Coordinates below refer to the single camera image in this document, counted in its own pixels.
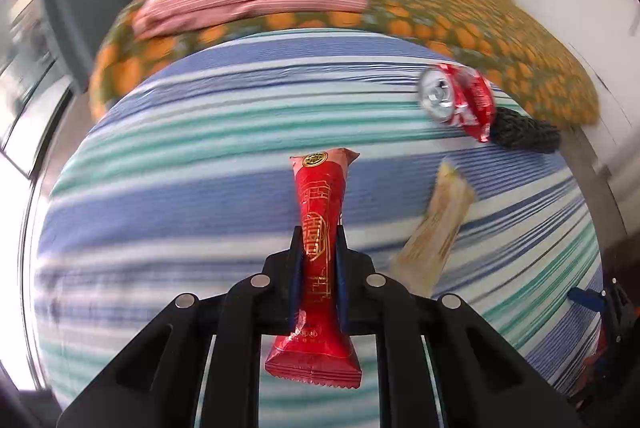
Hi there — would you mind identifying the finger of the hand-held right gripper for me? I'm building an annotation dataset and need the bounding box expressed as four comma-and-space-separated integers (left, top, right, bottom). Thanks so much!
567, 287, 608, 311

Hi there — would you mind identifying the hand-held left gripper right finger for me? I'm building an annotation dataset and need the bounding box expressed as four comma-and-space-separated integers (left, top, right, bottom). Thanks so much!
334, 225, 583, 428

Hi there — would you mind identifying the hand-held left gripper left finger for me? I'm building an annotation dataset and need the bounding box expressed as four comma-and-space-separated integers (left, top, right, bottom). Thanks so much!
57, 225, 303, 428

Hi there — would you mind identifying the red snack wrapper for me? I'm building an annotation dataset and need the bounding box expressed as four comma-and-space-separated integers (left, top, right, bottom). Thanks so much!
264, 147, 363, 390

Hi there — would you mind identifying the beige snack wrapper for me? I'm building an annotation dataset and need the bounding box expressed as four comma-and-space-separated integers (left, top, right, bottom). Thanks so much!
387, 158, 477, 296

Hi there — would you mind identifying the black textured object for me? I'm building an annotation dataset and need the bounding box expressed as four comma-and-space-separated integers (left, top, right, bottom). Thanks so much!
487, 107, 562, 155

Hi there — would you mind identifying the crushed red drink can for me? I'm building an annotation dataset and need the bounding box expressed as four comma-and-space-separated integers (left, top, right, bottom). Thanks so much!
419, 63, 497, 144

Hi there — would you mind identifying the orange patterned blanket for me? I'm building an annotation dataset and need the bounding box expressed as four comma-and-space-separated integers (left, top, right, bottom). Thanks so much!
89, 0, 601, 126

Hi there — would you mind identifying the window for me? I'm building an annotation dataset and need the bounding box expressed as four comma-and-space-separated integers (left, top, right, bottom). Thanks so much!
0, 0, 76, 179

